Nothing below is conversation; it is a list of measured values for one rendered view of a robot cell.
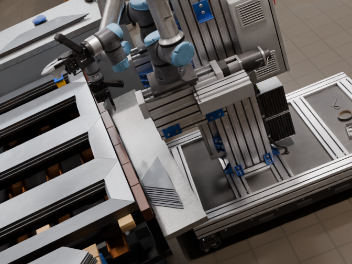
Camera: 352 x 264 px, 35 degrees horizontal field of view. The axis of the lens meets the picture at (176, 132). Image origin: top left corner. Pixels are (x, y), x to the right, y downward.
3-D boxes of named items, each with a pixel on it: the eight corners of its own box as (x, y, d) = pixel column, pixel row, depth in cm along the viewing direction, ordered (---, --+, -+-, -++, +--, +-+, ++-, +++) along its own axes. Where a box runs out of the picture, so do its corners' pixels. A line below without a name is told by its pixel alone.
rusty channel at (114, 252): (112, 259, 231) (108, 251, 228) (63, 94, 368) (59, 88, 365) (130, 251, 231) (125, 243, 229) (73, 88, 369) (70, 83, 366)
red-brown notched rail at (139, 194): (145, 221, 229) (140, 211, 226) (84, 71, 363) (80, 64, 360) (154, 217, 229) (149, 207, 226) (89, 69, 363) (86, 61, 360)
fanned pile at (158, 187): (159, 221, 239) (156, 215, 237) (138, 172, 272) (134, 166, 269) (185, 208, 240) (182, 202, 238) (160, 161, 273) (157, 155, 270)
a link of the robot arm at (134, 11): (153, 24, 291) (144, 2, 284) (132, 28, 298) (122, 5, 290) (162, 13, 299) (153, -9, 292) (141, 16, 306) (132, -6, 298)
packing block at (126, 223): (123, 233, 226) (119, 227, 224) (120, 226, 230) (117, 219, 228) (136, 227, 227) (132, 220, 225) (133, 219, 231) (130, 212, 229)
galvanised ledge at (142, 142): (166, 241, 232) (164, 237, 231) (107, 107, 340) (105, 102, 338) (208, 220, 234) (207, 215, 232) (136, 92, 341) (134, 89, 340)
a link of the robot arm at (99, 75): (98, 65, 280) (101, 72, 273) (102, 73, 283) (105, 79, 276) (85, 72, 280) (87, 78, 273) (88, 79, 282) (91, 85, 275)
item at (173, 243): (191, 291, 252) (166, 241, 232) (128, 149, 359) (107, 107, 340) (199, 287, 252) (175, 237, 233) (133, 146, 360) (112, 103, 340)
